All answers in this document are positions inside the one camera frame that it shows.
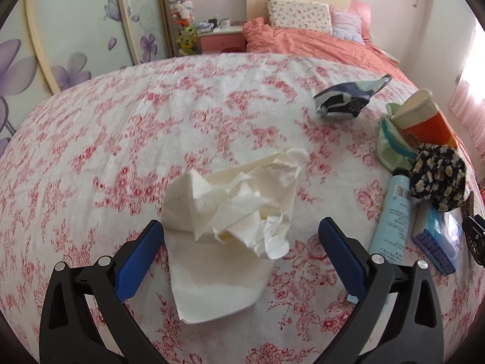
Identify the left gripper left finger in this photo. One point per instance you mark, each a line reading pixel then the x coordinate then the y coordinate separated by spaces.
pixel 67 331

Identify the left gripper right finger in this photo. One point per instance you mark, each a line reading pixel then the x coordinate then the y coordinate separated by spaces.
pixel 414 331

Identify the blue tissue pack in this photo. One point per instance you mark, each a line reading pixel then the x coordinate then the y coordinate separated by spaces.
pixel 438 235

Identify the black daisy floral cloth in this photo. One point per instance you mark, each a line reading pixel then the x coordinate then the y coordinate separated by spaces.
pixel 438 175

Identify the light blue cream tube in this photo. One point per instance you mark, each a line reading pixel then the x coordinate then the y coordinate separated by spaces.
pixel 391 211

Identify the light green sock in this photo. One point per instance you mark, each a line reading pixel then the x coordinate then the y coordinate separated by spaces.
pixel 391 148

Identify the orange white paper cup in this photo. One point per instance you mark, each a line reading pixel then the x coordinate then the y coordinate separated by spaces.
pixel 419 120

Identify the navy silver snack bag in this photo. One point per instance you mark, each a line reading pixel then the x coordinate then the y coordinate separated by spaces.
pixel 349 98

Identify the white paper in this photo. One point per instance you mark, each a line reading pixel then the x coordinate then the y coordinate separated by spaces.
pixel 224 232

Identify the pink window curtain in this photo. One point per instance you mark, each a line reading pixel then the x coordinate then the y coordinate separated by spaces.
pixel 467 101

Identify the floral pink white tablecloth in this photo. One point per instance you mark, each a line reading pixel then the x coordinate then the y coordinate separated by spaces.
pixel 88 169

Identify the pink striped pillow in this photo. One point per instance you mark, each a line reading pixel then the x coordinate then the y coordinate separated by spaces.
pixel 346 26

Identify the floral white pillow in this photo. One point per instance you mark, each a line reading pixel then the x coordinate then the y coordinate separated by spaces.
pixel 300 15

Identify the salmon pink bed duvet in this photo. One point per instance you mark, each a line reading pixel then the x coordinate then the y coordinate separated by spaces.
pixel 263 38

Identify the pink white nightstand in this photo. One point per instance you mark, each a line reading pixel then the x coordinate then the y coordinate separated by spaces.
pixel 226 40

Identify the floral glass wardrobe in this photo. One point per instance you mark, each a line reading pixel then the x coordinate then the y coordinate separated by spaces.
pixel 48 46

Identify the white mug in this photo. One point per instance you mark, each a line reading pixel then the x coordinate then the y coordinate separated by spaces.
pixel 225 23

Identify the plush toy display tube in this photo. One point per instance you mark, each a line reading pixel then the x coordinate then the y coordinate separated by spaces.
pixel 182 26

